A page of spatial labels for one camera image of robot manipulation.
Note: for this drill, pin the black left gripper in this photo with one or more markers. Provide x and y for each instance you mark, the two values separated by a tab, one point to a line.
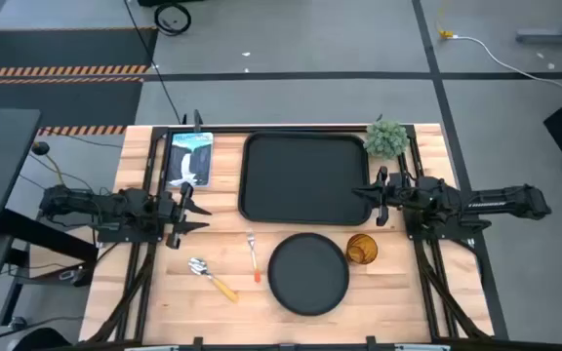
170	212

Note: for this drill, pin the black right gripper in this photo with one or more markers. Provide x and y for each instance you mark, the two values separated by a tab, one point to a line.
395	192

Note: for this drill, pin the amber glass cup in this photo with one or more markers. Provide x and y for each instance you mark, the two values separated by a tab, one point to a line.
362	249

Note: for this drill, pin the black round plate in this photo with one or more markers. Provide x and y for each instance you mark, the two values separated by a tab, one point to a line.
308	274

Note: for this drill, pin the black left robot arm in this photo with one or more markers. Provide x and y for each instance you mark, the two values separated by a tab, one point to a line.
91	205

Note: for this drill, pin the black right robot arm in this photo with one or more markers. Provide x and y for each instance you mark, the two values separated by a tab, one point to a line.
505	201

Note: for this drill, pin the black rectangular tray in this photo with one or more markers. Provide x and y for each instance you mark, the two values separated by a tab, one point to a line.
305	178

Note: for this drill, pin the small green artificial plant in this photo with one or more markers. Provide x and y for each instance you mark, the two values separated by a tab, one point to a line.
386	140

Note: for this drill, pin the waterfall picture card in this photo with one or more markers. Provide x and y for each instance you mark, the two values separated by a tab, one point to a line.
189	158

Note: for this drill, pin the black round knob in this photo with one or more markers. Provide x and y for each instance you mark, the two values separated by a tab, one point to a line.
40	148

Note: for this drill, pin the yellow plug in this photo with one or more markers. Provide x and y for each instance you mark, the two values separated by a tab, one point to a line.
446	34

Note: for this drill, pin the black hazard-striped floor mat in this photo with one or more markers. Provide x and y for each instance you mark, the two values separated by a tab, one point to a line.
66	49

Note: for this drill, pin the grey table foot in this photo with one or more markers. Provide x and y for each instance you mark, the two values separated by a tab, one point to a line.
554	36

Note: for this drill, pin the black aluminium rig frame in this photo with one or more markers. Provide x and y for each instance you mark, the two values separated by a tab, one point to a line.
310	128

